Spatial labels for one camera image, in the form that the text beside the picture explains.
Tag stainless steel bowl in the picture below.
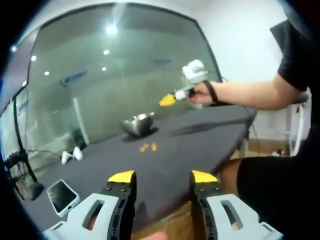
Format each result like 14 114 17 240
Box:
121 112 156 137

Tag group of orange QQ candies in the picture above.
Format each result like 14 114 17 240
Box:
139 142 159 153

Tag person's right hand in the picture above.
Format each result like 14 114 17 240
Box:
187 81 217 104

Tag person's left hand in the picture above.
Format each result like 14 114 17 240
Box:
146 232 169 240

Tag white-cased smartphone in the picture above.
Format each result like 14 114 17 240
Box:
46 179 81 217

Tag dark grey table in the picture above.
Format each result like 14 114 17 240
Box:
14 103 258 234

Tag person's black shorts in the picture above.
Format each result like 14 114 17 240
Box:
236 154 320 240

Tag black stand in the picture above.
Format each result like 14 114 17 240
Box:
8 94 45 201

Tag person in black clothes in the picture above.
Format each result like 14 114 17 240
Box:
269 19 320 161

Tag white rack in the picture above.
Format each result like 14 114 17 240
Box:
284 94 311 156

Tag black wrist strap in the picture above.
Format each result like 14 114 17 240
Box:
205 80 218 104

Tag black cable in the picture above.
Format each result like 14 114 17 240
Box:
26 146 64 159

